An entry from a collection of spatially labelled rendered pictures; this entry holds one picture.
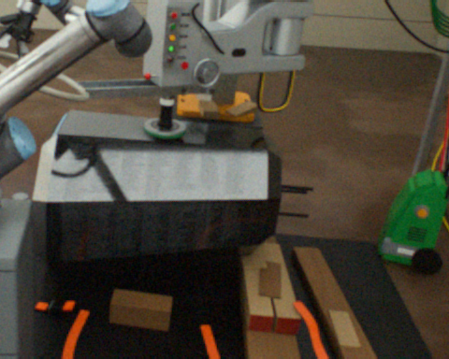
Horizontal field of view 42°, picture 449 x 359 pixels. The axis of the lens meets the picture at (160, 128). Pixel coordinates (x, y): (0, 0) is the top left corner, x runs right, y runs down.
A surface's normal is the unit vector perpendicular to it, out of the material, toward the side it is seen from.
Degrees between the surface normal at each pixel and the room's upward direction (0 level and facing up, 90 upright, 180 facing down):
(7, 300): 90
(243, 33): 90
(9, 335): 90
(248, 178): 45
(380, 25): 90
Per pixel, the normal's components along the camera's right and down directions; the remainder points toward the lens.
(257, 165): 0.06, -0.39
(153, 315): -0.11, 0.37
